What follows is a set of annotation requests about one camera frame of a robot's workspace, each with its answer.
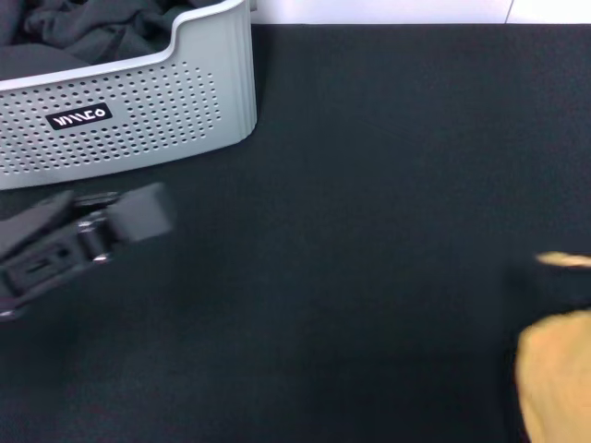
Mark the grey perforated storage box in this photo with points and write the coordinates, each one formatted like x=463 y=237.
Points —
x=138 y=134

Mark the yellow towel with black trim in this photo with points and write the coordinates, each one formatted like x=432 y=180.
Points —
x=558 y=369

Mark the black cloth in box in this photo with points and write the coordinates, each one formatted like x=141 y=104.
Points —
x=92 y=32

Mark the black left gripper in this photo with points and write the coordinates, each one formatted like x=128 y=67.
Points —
x=32 y=221

